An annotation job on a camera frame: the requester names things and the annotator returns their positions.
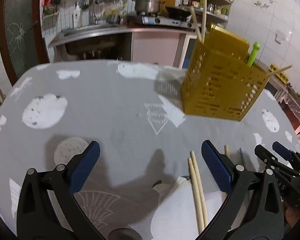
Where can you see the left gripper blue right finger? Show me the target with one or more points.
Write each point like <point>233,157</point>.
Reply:
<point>218,166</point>

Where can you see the white detergent bottle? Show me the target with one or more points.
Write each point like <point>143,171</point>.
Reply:
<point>76,17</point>

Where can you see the green plastic utensil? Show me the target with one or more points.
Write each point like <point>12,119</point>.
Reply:
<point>253,54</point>

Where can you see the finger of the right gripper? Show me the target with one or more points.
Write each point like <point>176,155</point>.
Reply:
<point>263,154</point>
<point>282,151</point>

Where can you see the person's right hand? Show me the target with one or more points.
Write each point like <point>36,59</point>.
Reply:
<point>292,214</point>

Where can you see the yellow perforated utensil holder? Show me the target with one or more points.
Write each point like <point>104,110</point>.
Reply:
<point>218,82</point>

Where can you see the curved beige chopstick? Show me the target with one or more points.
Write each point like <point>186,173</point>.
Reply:
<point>226,150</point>

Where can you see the wire wall grid rack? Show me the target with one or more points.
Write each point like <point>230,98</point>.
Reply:
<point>56,15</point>

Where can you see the dark glass door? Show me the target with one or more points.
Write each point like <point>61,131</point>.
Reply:
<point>21,43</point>

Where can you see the black wok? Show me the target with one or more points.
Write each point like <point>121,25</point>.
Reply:
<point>178,13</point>

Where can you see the long diagonal wooden chopstick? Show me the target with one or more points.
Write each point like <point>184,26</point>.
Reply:
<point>279,71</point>

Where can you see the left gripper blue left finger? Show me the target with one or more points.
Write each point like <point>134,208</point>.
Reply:
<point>83,165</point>

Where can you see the grey plastic spoon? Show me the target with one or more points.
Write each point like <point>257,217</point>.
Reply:
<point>242,157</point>

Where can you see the gas stove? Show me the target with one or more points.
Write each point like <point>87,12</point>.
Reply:
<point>162,21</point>

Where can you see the grey patterned tablecloth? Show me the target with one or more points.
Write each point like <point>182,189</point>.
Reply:
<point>133,111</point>

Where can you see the yellow egg tray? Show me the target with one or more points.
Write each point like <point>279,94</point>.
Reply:
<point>282,77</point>

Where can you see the corner metal shelf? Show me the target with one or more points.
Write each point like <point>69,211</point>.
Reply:
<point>217,11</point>

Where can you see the kitchen counter with cabinets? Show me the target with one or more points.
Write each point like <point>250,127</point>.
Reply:
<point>147,44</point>

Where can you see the white wall socket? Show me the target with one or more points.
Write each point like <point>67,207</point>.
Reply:
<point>279,37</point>

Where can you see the steel cooking pot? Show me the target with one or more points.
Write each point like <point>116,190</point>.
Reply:
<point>147,7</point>

